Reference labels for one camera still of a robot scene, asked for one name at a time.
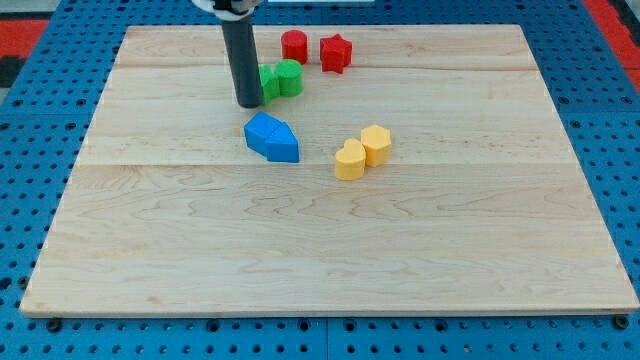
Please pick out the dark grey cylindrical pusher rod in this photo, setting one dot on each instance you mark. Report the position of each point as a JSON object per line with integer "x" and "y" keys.
{"x": 242, "y": 55}

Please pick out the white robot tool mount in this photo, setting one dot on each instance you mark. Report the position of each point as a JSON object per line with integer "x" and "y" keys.
{"x": 228, "y": 10}

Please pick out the blue cube block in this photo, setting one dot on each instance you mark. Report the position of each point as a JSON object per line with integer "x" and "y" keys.
{"x": 258, "y": 129}

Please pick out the blue triangle block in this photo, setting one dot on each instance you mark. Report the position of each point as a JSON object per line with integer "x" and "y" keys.
{"x": 282, "y": 145}

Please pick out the red cylinder block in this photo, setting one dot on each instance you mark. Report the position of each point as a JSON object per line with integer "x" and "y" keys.
{"x": 294, "y": 46}

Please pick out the green cylinder block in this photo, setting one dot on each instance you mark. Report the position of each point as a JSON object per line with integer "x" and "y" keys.
{"x": 290, "y": 76}

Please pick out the red star block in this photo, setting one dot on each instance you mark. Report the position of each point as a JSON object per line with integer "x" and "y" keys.
{"x": 335, "y": 53}

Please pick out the yellow heart block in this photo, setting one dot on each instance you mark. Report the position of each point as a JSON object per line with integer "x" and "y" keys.
{"x": 350, "y": 160}

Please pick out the yellow hexagon block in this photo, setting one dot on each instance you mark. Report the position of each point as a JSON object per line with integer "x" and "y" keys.
{"x": 376, "y": 141}

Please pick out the light wooden board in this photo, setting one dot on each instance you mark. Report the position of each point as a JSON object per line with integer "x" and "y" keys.
{"x": 482, "y": 208}

